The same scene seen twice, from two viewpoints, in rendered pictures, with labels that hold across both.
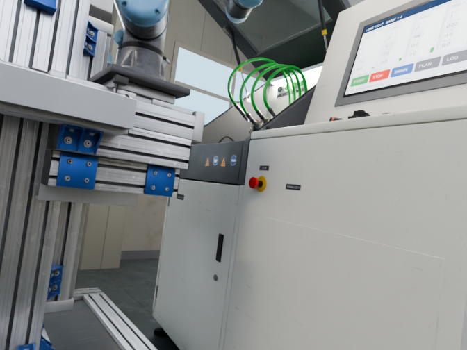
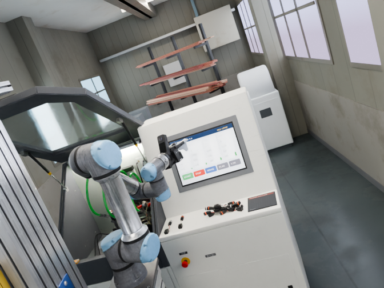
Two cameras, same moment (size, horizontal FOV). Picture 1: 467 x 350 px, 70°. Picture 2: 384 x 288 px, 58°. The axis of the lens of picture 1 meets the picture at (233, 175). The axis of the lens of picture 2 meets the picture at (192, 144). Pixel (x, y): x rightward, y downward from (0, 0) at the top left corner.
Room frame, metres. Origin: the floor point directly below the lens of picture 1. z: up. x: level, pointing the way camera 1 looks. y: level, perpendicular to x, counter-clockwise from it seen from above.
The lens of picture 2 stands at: (-0.36, 0.95, 1.87)
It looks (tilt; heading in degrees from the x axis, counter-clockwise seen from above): 14 degrees down; 315
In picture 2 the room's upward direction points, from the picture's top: 21 degrees counter-clockwise
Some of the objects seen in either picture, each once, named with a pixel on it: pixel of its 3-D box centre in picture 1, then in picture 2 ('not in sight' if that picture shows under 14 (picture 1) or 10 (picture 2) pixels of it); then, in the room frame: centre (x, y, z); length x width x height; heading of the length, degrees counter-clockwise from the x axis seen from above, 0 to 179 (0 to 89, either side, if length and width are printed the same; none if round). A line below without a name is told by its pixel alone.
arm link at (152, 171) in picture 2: not in sight; (152, 170); (0.87, 0.02, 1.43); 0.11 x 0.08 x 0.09; 102
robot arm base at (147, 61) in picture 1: (140, 67); (127, 269); (0.94, 0.31, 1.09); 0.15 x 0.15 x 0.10
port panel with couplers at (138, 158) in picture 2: not in sight; (148, 172); (1.52, -0.43, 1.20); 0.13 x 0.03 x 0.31; 32
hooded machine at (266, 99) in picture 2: not in sight; (263, 108); (2.51, -3.69, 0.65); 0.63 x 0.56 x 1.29; 128
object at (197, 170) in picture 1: (206, 162); (112, 265); (1.46, 0.13, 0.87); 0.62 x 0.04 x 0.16; 32
